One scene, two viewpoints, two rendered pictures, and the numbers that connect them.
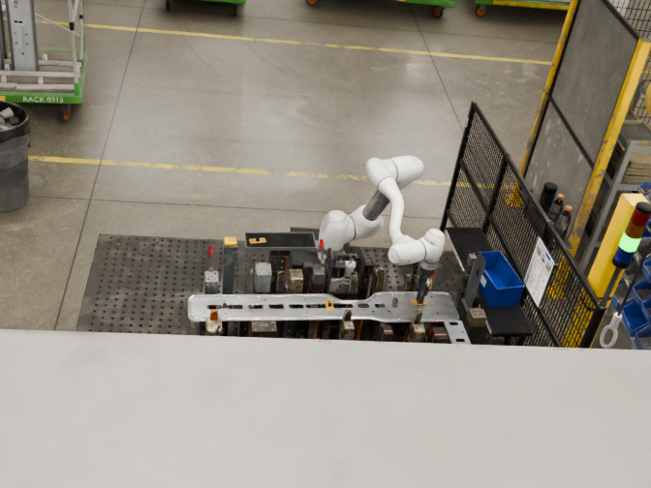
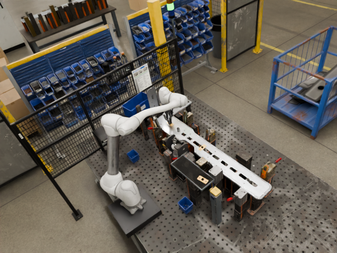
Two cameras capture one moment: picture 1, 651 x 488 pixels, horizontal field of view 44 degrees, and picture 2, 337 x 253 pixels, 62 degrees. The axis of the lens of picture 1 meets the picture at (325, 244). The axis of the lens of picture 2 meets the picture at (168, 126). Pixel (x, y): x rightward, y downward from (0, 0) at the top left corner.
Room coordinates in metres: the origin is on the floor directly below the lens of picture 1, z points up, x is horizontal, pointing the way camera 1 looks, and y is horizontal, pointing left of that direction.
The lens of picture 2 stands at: (3.92, 1.53, 2.97)
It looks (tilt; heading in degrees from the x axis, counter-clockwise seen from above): 42 degrees down; 252
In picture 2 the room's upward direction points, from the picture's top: 11 degrees counter-clockwise
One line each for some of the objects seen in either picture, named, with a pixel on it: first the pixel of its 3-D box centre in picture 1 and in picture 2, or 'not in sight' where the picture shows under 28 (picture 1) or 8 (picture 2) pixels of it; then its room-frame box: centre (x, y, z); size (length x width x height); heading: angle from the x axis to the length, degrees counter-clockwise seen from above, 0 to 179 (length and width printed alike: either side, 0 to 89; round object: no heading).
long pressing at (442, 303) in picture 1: (325, 307); (204, 148); (3.09, -0.05, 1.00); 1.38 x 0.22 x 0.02; 104
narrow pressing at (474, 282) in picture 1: (474, 281); (153, 101); (3.26, -0.78, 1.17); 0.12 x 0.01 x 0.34; 14
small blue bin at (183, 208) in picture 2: not in sight; (185, 205); (3.48, 0.24, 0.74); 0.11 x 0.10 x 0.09; 104
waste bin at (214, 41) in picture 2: not in sight; (222, 37); (1.01, -2.84, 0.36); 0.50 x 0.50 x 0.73
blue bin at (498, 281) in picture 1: (495, 278); (137, 105); (3.41, -0.92, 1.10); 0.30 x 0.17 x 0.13; 21
